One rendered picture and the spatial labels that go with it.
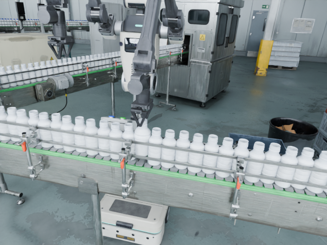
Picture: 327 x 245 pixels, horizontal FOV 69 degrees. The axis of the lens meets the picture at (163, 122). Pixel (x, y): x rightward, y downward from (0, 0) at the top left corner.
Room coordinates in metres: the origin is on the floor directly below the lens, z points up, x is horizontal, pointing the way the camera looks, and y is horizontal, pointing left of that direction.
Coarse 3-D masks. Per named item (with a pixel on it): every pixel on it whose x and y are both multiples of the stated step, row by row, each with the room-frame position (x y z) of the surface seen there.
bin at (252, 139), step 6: (234, 138) 1.34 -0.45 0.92; (240, 138) 1.33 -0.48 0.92; (246, 138) 1.33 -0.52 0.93; (252, 138) 1.32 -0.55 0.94; (258, 138) 1.31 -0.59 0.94; (264, 138) 1.31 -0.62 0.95; (270, 138) 1.30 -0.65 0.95; (252, 144) 1.32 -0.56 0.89; (270, 144) 1.30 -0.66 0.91; (282, 144) 1.24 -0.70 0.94; (264, 150) 1.30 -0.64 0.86; (282, 150) 1.21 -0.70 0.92; (234, 222) 0.88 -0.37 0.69
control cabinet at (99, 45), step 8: (112, 8) 7.01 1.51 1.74; (120, 8) 7.28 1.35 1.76; (120, 16) 7.28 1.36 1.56; (96, 24) 6.72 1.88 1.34; (96, 32) 6.73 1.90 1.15; (96, 40) 6.74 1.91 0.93; (104, 40) 6.69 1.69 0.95; (112, 40) 6.97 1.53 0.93; (96, 48) 6.75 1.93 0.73; (104, 48) 6.67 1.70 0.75; (112, 48) 6.96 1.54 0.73
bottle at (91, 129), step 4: (88, 120) 0.96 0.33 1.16; (92, 120) 0.97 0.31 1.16; (88, 124) 0.93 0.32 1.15; (92, 124) 0.94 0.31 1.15; (88, 128) 0.93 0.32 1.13; (92, 128) 0.93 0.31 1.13; (96, 128) 0.95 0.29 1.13; (88, 132) 0.92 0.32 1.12; (92, 132) 0.92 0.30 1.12; (96, 132) 0.94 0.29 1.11; (88, 140) 0.92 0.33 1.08; (92, 140) 0.92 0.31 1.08; (96, 140) 0.93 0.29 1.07; (88, 144) 0.92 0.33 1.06; (92, 144) 0.92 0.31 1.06; (96, 144) 0.93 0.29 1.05; (96, 148) 0.93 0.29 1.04; (88, 152) 0.92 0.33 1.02; (92, 152) 0.92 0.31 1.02; (96, 152) 0.93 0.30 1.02
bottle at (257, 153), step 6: (258, 144) 0.83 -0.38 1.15; (264, 144) 0.81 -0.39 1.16; (252, 150) 0.82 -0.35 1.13; (258, 150) 0.79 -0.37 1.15; (252, 156) 0.80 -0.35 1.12; (258, 156) 0.79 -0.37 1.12; (264, 156) 0.79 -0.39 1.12; (252, 162) 0.79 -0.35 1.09; (246, 168) 0.81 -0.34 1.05; (252, 168) 0.79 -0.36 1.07; (258, 168) 0.78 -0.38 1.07; (258, 174) 0.78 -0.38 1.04; (252, 180) 0.78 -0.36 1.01; (258, 180) 0.79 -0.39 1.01
